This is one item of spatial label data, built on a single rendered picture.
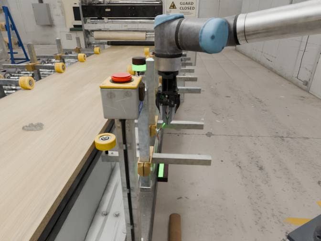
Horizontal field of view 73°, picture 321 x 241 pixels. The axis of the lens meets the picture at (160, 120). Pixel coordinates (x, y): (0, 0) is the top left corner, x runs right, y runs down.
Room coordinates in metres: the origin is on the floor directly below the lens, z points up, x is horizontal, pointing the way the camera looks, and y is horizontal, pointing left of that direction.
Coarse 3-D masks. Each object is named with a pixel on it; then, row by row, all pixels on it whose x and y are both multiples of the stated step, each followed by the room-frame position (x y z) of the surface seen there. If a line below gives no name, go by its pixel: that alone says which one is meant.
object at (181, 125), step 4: (136, 120) 0.98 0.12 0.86; (160, 120) 0.98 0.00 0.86; (172, 120) 0.98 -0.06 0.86; (136, 124) 0.96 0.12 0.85; (160, 124) 0.95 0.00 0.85; (164, 124) 0.95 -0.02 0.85; (172, 124) 0.95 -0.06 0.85; (176, 124) 0.95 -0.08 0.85; (180, 124) 0.95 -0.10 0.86; (184, 124) 0.94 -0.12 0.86; (188, 124) 0.94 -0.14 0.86; (192, 124) 0.94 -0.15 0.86; (196, 124) 0.94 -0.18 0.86; (200, 124) 0.94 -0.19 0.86; (164, 128) 0.95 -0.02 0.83; (168, 128) 0.95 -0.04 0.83; (172, 128) 0.95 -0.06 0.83; (176, 128) 0.95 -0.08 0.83; (180, 128) 0.95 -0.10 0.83; (184, 128) 0.94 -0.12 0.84; (188, 128) 0.94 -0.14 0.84; (192, 128) 0.94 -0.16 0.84; (196, 128) 0.94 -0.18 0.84; (200, 128) 0.94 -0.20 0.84
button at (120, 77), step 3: (114, 75) 0.42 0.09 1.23; (117, 75) 0.42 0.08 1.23; (120, 75) 0.42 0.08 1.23; (123, 75) 0.42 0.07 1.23; (126, 75) 0.42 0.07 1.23; (129, 75) 0.42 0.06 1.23; (111, 78) 0.41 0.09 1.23; (114, 78) 0.40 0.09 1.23; (117, 78) 0.40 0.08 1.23; (120, 78) 0.40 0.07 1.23; (123, 78) 0.40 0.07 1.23; (126, 78) 0.40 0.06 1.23; (129, 78) 0.41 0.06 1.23; (114, 81) 0.41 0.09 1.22; (117, 81) 0.40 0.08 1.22; (120, 81) 0.40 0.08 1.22; (123, 81) 0.40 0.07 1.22; (126, 81) 0.41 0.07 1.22
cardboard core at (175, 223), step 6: (174, 216) 1.07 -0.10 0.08; (180, 216) 1.09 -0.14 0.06; (174, 222) 1.02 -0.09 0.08; (180, 222) 1.03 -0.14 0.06; (174, 228) 0.97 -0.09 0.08; (180, 228) 0.99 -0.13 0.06; (174, 234) 0.93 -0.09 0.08; (180, 234) 0.94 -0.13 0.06; (174, 240) 0.89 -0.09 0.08; (180, 240) 0.90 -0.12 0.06
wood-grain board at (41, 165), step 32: (96, 64) 2.15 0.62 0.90; (128, 64) 2.15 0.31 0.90; (32, 96) 1.23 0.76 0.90; (64, 96) 1.23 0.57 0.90; (96, 96) 1.23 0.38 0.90; (0, 128) 0.82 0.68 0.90; (64, 128) 0.82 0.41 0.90; (96, 128) 0.82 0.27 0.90; (0, 160) 0.59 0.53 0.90; (32, 160) 0.59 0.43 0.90; (64, 160) 0.59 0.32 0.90; (0, 192) 0.45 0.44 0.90; (32, 192) 0.45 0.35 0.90; (64, 192) 0.47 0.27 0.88; (0, 224) 0.35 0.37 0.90; (32, 224) 0.35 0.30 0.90
